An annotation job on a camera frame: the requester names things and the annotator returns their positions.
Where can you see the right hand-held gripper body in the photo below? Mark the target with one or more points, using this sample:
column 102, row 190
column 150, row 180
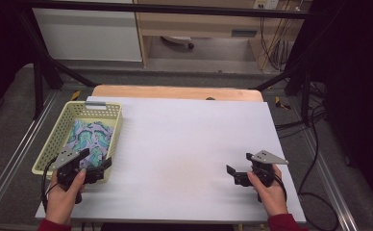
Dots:
column 264, row 171

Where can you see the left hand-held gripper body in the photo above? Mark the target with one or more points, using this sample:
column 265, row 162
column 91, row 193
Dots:
column 70, row 171

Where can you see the purple seahorse print cloth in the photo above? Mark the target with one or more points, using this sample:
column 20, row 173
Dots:
column 90, row 138

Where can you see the yellow perforated plastic basket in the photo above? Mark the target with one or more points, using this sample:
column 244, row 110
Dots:
column 62, row 131

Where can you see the person's right hand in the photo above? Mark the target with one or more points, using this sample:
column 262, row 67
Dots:
column 271, row 199

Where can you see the person's left hand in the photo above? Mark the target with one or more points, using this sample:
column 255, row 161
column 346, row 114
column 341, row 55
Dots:
column 61, row 200

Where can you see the yellow black clamp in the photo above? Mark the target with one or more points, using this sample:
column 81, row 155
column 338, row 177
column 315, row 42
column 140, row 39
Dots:
column 76, row 95
column 281, row 103

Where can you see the wooden table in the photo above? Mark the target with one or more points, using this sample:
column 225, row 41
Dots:
column 175, row 92

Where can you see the white cabinet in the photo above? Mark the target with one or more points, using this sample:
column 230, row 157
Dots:
column 88, row 35

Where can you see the black curtain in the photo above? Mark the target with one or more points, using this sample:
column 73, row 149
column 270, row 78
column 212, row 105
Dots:
column 354, row 80

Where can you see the office chair base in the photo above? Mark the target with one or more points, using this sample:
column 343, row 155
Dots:
column 179, row 40

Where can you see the light wooden desk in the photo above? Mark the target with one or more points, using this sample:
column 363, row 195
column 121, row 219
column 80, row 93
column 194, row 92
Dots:
column 200, row 27

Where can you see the white power strip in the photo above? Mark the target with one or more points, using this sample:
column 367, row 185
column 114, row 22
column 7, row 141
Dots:
column 266, row 4

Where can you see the aluminium floor rail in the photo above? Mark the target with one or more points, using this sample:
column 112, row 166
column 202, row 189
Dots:
column 18, row 150
column 327, row 173

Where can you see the black metal frame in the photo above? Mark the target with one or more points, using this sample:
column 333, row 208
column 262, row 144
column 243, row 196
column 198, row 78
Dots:
column 162, row 9

